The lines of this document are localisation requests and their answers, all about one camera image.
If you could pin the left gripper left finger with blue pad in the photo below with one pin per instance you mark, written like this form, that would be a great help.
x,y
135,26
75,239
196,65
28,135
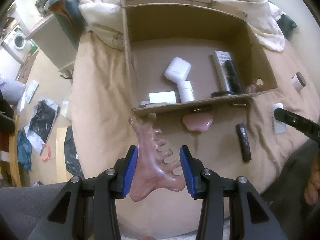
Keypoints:
x,y
110,185

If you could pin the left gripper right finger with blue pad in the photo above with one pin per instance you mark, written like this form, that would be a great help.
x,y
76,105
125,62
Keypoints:
x,y
204,184

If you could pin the pink translucent massage comb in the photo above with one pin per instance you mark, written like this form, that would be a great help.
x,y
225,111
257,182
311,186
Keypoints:
x,y
152,171

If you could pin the tan bed blanket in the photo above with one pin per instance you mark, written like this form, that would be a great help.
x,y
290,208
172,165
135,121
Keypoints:
x,y
101,107

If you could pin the black rectangular stick device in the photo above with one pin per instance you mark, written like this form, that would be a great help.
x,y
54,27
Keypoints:
x,y
244,143

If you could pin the pink gua sha stone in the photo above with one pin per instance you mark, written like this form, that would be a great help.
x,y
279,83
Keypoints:
x,y
199,122

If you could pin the black plastic bag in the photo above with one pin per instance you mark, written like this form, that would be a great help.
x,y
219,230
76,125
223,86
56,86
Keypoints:
x,y
41,123

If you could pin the white charger adapter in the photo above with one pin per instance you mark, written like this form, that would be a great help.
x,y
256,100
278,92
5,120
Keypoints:
x,y
163,97

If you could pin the white remote control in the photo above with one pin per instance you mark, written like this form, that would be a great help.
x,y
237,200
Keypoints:
x,y
219,58

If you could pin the white earbuds case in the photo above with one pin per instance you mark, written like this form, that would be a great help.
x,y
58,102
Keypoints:
x,y
178,70

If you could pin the brown cardboard box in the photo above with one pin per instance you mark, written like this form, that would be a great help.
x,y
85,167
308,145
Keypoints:
x,y
157,31

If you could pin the white washing machine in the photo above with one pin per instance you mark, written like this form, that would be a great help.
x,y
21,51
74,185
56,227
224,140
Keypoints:
x,y
17,43

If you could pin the teal green cloth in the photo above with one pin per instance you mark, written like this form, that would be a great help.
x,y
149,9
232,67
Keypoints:
x,y
70,19

